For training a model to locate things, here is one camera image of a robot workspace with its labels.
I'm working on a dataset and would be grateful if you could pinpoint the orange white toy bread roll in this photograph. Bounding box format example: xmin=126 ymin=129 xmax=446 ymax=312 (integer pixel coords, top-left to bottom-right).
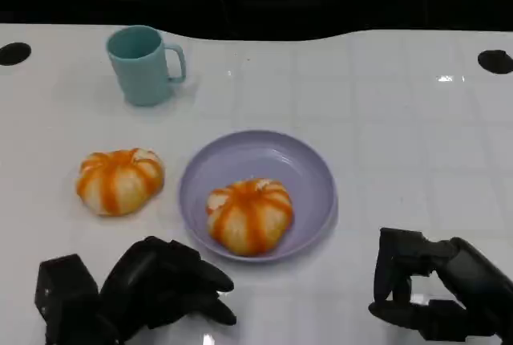
xmin=75 ymin=147 xmax=166 ymax=217
xmin=205 ymin=178 xmax=296 ymax=258

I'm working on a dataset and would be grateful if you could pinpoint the pale green mug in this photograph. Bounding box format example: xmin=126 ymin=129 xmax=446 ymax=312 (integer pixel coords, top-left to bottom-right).
xmin=105 ymin=25 xmax=188 ymax=108

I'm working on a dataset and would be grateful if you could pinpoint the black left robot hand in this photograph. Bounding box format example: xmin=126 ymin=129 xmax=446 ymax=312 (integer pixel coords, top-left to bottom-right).
xmin=95 ymin=235 xmax=238 ymax=345

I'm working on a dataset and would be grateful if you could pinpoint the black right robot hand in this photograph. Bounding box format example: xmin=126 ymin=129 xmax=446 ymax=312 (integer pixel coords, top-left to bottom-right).
xmin=367 ymin=227 xmax=513 ymax=345

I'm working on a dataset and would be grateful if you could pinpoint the lilac plate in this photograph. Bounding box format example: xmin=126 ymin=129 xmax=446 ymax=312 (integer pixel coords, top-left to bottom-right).
xmin=178 ymin=130 xmax=338 ymax=268

